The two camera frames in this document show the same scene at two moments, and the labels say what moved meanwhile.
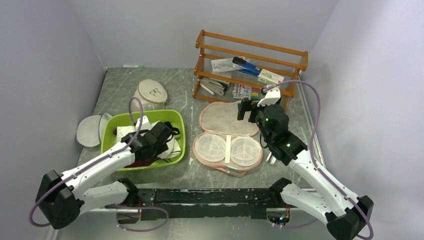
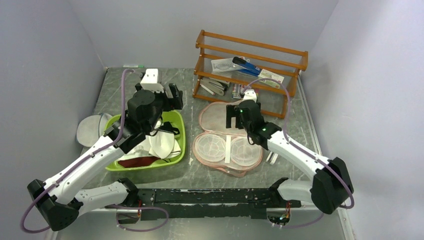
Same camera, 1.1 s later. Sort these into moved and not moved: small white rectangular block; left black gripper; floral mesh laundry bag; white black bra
Moved: left black gripper
Not moved: small white rectangular block; floral mesh laundry bag; white black bra
